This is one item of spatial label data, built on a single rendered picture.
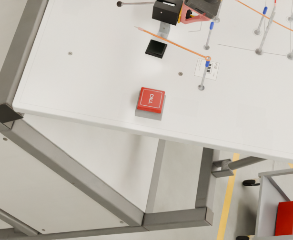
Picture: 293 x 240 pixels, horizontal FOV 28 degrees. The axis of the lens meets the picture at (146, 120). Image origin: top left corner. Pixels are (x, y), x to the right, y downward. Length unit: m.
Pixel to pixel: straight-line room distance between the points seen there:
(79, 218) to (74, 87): 0.55
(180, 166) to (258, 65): 2.14
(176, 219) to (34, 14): 0.65
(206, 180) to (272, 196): 2.53
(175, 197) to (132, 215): 1.72
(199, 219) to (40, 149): 0.46
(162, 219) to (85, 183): 0.26
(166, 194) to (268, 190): 1.02
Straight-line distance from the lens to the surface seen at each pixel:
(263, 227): 3.94
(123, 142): 1.64
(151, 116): 1.21
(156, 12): 1.30
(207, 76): 1.30
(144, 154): 1.72
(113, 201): 1.57
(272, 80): 1.33
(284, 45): 1.40
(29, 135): 1.37
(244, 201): 4.13
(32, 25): 1.37
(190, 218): 1.59
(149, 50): 1.31
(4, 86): 1.29
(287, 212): 4.12
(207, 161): 1.65
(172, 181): 3.34
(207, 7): 1.22
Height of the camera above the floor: 1.76
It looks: 33 degrees down
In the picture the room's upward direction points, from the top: 78 degrees clockwise
